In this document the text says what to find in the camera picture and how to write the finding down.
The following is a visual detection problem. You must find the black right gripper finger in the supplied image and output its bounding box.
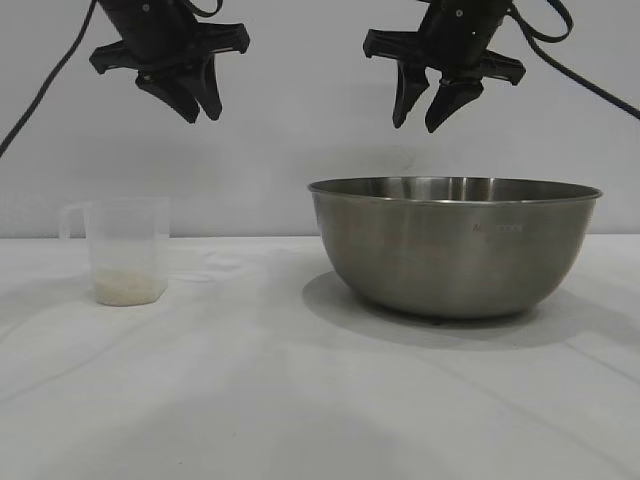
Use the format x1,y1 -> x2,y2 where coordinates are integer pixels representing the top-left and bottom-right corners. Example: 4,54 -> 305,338
391,58 -> 432,130
424,77 -> 485,134

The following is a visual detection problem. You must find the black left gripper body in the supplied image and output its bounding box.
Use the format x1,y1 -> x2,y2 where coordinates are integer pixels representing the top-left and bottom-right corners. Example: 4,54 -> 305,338
88,0 -> 251,77

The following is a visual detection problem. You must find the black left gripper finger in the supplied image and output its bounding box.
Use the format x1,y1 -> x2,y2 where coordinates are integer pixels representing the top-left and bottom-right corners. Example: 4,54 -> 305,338
187,52 -> 223,122
136,72 -> 200,125

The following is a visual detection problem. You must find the black looped right gripper cable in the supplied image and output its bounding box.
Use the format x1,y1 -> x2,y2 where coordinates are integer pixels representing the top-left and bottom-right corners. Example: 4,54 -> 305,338
507,0 -> 575,47

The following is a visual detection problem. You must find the clear plastic measuring cup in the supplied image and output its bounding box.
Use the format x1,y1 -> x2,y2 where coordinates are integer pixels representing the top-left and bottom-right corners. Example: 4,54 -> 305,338
59,197 -> 172,307

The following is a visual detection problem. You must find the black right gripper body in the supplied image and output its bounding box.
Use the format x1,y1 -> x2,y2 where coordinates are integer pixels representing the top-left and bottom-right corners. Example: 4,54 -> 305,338
363,0 -> 527,86

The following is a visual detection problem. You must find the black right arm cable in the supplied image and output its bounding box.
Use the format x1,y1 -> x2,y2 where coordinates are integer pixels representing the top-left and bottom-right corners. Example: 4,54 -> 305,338
522,27 -> 640,122

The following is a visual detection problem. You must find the white tablecloth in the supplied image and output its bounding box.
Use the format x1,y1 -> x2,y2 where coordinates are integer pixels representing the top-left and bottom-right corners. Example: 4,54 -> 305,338
0,233 -> 640,480

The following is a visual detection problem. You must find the stainless steel mixing bowl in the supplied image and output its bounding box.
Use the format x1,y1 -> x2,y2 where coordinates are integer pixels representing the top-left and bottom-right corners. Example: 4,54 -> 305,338
306,175 -> 604,324

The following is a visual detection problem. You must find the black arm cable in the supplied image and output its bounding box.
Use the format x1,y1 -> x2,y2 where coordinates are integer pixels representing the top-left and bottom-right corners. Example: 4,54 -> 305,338
0,0 -> 94,157
522,27 -> 640,122

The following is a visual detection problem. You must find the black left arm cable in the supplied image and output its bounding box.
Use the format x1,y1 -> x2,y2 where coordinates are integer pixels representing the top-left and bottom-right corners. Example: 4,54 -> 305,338
0,0 -> 94,157

